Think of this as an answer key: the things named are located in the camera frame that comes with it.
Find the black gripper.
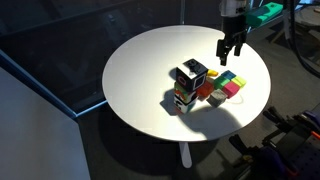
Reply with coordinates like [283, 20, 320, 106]
[216, 15, 249, 67]

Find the blue block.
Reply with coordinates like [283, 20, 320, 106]
[220, 69, 237, 81]

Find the yellow-green block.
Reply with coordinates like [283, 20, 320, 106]
[231, 75, 248, 89]

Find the green block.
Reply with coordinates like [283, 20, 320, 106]
[213, 75, 231, 91]

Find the magenta block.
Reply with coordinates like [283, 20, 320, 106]
[221, 81, 241, 100]

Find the orange block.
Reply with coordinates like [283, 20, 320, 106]
[196, 81, 215, 99]

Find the grey block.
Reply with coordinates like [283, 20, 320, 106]
[206, 88, 229, 109]

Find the orange green printed cube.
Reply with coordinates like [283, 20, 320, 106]
[173, 81, 200, 105]

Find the white teal printed cube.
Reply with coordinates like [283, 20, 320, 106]
[172, 94, 197, 116]

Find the black bar clamp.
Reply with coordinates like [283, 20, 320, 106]
[262, 105, 303, 135]

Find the wooden chair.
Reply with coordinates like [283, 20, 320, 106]
[270, 4, 320, 65]

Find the white table base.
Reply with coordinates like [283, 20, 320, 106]
[178, 141, 194, 169]

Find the purple clamp with orange trigger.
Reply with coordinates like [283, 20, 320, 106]
[229, 134, 301, 180]

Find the perforated metal board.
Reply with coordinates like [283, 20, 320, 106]
[285, 134, 320, 180]

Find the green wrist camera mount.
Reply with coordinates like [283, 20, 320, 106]
[246, 1, 285, 29]

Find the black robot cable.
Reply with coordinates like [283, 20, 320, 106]
[282, 0, 320, 80]

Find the blue window frame rail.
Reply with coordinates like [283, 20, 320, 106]
[0, 49, 110, 120]

